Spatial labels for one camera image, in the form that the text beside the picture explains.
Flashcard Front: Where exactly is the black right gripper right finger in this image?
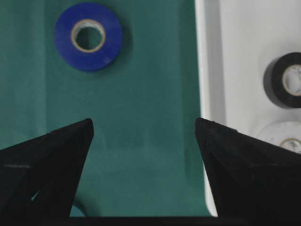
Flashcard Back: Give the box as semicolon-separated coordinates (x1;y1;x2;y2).
195;118;301;226

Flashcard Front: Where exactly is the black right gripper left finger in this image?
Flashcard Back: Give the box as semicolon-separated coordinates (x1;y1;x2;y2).
0;118;94;226

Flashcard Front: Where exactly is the white tape roll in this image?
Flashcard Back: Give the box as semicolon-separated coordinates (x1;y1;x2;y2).
256;121;301;154

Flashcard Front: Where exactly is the black tape roll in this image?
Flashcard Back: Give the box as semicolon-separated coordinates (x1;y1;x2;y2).
263;52;301;108

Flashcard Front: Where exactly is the white plastic tray case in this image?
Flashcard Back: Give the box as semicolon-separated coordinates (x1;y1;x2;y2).
194;0;301;217

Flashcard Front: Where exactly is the blue tape roll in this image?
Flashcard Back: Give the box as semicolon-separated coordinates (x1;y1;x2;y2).
54;2;123;71

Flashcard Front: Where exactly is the green table cloth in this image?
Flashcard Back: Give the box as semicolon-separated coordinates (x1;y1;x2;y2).
0;0;209;216

